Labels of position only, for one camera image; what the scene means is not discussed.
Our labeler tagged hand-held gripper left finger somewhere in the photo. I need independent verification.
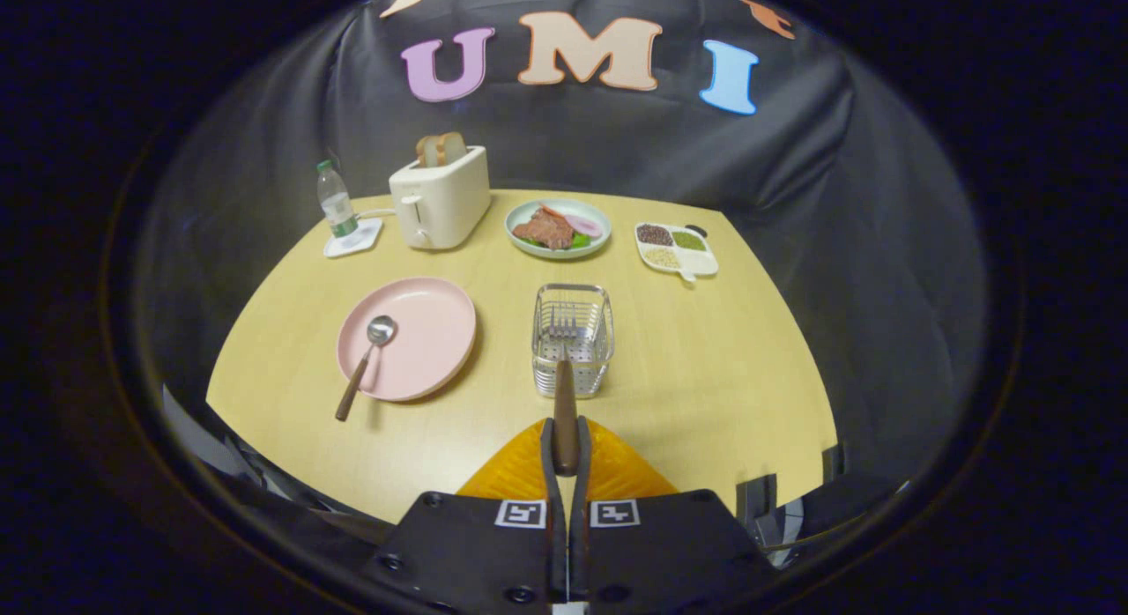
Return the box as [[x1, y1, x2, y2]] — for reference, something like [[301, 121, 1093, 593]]
[[361, 417, 572, 611]]

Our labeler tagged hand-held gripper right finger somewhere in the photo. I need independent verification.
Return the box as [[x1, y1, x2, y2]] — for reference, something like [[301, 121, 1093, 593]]
[[568, 415, 781, 611]]

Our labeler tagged fork with wooden handle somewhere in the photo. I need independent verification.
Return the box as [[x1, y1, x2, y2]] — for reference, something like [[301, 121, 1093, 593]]
[[547, 308, 581, 476]]

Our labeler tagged spoon with wooden handle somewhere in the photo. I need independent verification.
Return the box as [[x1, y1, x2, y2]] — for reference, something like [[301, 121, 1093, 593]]
[[335, 315, 397, 422]]

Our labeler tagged pink plate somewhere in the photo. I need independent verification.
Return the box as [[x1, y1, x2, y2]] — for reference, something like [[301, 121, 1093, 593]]
[[337, 277, 478, 403]]

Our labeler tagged white divided grain dish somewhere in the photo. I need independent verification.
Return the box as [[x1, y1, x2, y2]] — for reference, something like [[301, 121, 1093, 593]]
[[634, 222, 719, 283]]

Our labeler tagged pale green food plate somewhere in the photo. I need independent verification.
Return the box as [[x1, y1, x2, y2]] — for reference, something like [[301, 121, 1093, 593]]
[[504, 198, 612, 261]]

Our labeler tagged brown meat slice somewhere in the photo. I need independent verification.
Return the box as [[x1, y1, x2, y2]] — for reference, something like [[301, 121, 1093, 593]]
[[513, 208, 575, 250]]

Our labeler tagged white square coaster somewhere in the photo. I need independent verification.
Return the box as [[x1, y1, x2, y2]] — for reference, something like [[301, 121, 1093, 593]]
[[323, 217, 384, 259]]

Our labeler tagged cream toaster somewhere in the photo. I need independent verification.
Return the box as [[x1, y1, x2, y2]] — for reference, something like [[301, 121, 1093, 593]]
[[389, 145, 492, 251]]

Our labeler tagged clear plastic water bottle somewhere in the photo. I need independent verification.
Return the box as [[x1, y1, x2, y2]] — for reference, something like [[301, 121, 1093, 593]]
[[316, 160, 360, 239]]

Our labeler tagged black backdrop cloth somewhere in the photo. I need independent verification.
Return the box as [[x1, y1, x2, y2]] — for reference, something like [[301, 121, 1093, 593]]
[[132, 0, 988, 475]]

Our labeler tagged metal wire cutlery basket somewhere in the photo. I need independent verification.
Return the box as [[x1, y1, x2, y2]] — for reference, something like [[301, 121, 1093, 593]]
[[531, 284, 615, 398]]

